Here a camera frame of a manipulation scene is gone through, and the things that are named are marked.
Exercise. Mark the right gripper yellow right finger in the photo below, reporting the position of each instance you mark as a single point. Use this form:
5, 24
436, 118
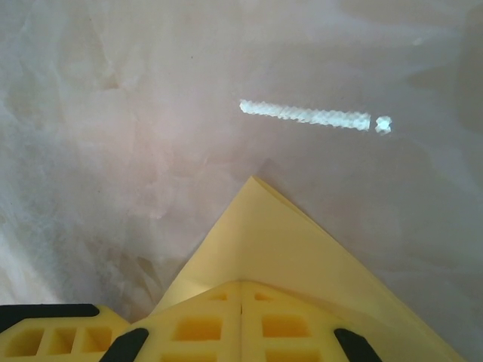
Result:
253, 313

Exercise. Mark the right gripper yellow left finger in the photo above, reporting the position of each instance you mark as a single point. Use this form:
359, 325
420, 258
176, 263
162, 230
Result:
226, 313

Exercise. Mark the yellow paper sheet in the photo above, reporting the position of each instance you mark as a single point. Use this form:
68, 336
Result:
271, 241

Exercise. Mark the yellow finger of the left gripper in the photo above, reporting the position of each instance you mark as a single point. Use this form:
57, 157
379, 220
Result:
22, 339

